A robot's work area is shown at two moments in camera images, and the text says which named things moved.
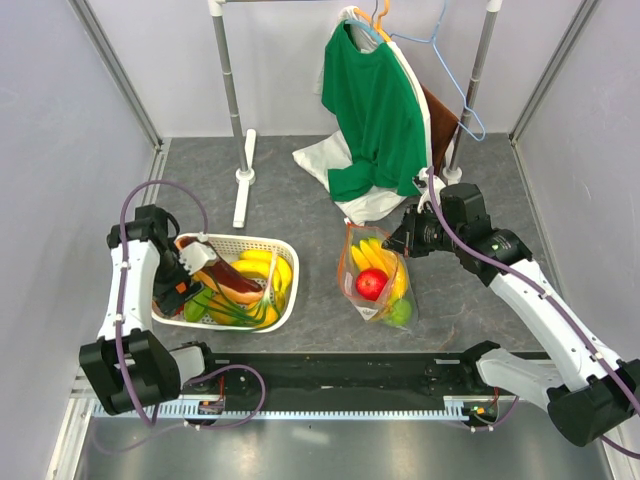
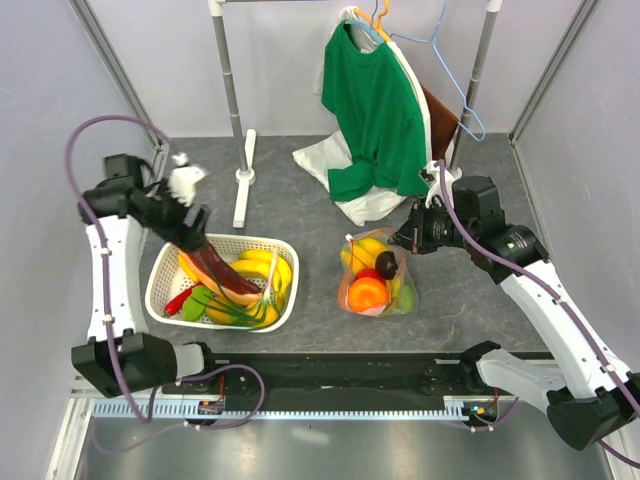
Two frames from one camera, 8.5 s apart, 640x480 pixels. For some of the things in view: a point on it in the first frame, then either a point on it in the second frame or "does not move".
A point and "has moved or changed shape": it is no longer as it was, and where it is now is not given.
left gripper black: (167, 296) → (183, 236)
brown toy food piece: (224, 274) does not move
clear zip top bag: (376, 280) has moved or changed shape
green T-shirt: (374, 95) does not move
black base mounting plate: (371, 374) does not move
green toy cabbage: (401, 314) → (407, 298)
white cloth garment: (330, 152) does not move
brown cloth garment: (443, 123) does not move
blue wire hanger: (432, 41) does not move
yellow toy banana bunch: (370, 255) has moved or changed shape
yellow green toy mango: (254, 314) does not move
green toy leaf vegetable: (194, 308) does not move
